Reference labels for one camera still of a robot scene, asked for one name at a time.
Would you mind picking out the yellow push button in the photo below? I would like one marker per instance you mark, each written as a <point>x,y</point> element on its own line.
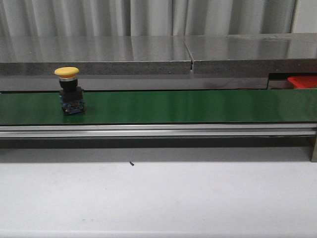
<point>71,95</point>

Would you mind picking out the grey stone counter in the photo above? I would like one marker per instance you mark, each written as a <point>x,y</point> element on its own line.
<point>258,61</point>

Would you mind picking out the green conveyor belt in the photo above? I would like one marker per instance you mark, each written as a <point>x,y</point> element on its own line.
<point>189,106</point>

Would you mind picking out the red plastic bin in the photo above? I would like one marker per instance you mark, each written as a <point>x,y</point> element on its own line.
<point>303,81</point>

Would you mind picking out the white pleated curtain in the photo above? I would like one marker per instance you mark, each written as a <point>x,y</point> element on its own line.
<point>144,17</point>

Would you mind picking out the aluminium conveyor frame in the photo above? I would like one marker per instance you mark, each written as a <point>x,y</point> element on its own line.
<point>194,135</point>

